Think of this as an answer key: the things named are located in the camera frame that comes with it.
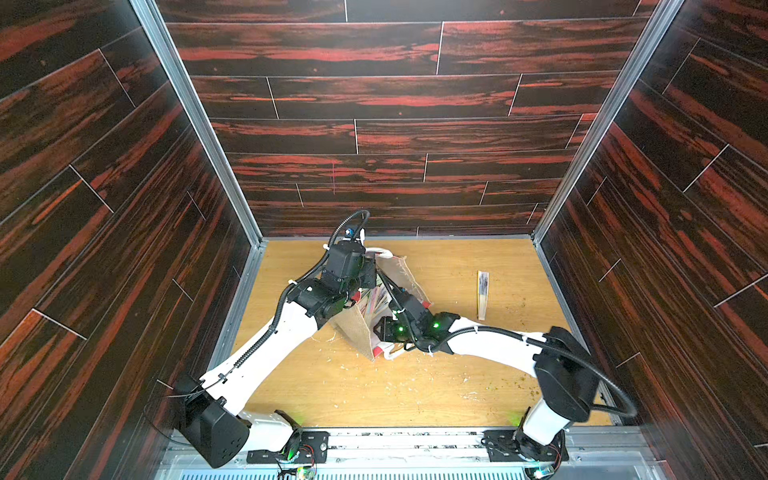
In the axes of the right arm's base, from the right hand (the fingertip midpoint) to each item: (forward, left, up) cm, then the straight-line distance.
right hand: (379, 325), depth 85 cm
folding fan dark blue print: (+22, -36, -9) cm, 43 cm away
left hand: (+8, +2, +19) cm, 21 cm away
